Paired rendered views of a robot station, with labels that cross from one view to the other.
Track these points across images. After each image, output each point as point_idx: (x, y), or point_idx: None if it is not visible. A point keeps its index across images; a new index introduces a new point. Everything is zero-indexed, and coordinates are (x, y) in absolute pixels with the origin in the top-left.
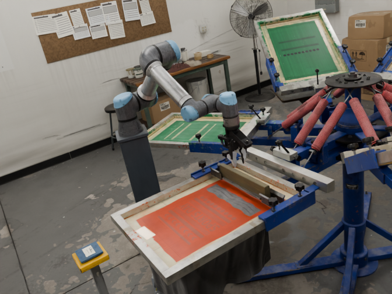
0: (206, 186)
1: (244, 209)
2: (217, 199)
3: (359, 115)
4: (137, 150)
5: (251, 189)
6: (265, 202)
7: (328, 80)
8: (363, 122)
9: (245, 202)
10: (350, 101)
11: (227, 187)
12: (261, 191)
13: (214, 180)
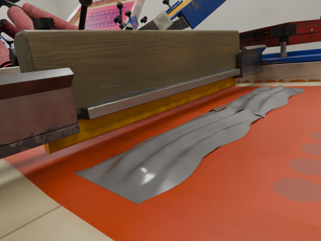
0: (84, 218)
1: (287, 90)
2: (260, 134)
3: (60, 20)
4: None
5: (211, 65)
6: (248, 71)
7: None
8: (75, 26)
9: (241, 97)
10: (27, 5)
11: (135, 138)
12: (232, 48)
13: (7, 195)
